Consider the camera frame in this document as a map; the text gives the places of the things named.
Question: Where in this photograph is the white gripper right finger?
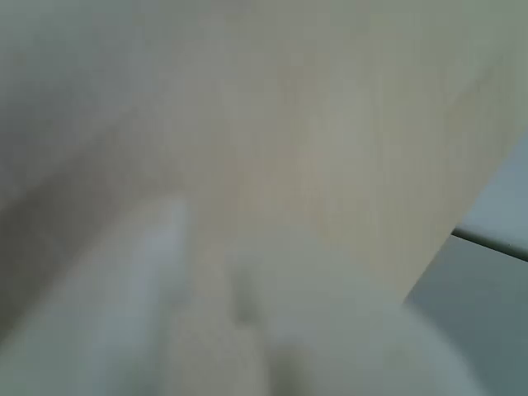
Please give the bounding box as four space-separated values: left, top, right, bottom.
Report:
224 247 479 396

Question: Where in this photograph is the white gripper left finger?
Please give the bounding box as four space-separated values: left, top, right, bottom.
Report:
0 196 190 396

